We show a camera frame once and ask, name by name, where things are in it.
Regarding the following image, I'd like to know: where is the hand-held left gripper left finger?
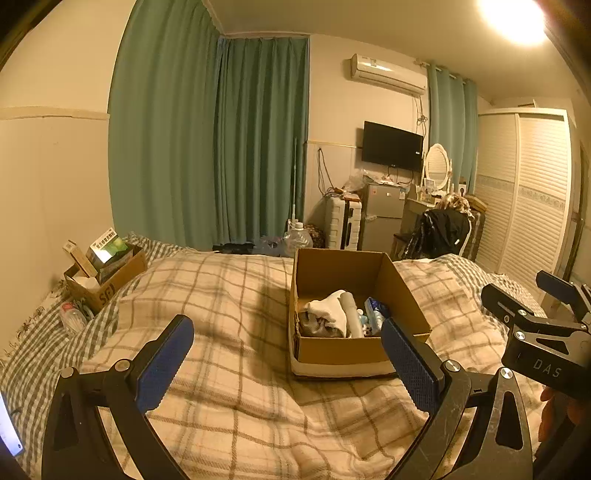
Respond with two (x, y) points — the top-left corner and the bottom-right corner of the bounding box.
(41, 314), (195, 480)

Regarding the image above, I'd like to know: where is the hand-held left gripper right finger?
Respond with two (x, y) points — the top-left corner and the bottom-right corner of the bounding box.
(381, 317), (539, 480)

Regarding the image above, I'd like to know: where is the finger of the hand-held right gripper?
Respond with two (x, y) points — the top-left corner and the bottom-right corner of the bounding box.
(536, 271), (591, 325)
(480, 282), (537, 332)

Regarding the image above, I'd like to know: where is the blue tissue packet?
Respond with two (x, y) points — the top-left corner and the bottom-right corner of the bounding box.
(364, 298), (387, 328)

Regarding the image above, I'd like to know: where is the white sock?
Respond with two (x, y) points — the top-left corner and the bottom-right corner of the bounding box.
(339, 295), (366, 339)

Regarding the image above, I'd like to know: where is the large cardboard box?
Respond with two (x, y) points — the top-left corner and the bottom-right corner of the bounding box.
(288, 248), (433, 380)

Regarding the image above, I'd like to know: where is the white towel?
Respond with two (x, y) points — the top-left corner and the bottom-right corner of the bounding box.
(305, 290), (352, 334)

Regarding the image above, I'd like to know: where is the person's right hand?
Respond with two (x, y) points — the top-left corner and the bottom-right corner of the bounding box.
(540, 385), (591, 441)

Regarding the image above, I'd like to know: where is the plaid beige blanket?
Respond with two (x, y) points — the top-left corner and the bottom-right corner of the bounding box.
(78, 251), (546, 480)

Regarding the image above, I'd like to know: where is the white louvred wardrobe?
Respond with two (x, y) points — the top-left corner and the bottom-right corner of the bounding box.
(471, 108), (574, 306)

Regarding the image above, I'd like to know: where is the small brown cardboard box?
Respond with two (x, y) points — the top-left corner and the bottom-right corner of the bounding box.
(63, 244), (148, 315)

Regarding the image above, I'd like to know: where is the black jacket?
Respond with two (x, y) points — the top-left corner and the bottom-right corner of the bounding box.
(402, 209), (470, 260)

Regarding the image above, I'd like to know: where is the clear plastic bottle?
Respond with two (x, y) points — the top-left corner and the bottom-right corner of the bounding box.
(60, 301), (89, 336)

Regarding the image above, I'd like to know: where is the green printed carton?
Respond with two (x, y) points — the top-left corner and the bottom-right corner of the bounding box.
(88, 227), (131, 274)

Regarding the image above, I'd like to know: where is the small tan carton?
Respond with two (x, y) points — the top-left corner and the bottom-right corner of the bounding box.
(63, 240), (99, 280)

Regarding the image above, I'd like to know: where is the grey small fridge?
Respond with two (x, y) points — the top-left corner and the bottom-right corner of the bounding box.
(358, 183), (407, 253)

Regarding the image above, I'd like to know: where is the white oval mirror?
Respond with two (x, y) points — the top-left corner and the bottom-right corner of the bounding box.
(424, 143), (452, 193)

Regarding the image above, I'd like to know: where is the white suitcase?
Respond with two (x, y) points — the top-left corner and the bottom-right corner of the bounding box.
(324, 196), (362, 251)

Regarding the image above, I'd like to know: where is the large clear water jug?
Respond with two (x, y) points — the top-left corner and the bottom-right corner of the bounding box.
(283, 222), (313, 257)

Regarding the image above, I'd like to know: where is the smartphone with lit screen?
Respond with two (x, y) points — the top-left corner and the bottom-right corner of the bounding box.
(0, 392), (24, 459)

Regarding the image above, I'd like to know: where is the narrow light green curtain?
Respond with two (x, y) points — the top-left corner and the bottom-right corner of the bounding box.
(427, 67), (478, 195)

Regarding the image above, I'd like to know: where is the clear plastic bag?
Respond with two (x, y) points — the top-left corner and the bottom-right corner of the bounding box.
(342, 170), (370, 193)

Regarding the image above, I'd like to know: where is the white mop pole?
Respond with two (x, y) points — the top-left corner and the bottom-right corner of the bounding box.
(290, 137), (299, 238)

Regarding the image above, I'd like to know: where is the wide green curtain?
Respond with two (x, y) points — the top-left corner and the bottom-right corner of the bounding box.
(107, 0), (223, 253)

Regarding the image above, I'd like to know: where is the pleated green curtain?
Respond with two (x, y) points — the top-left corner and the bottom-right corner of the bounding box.
(213, 37), (310, 253)

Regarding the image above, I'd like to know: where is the white air conditioner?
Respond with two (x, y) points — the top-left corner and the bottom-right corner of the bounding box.
(346, 53), (426, 97)

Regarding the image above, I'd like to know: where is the ceiling light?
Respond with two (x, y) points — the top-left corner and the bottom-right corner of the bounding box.
(478, 0), (549, 48)

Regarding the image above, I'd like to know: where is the black wall television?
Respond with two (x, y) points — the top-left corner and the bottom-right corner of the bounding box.
(361, 121), (424, 171)

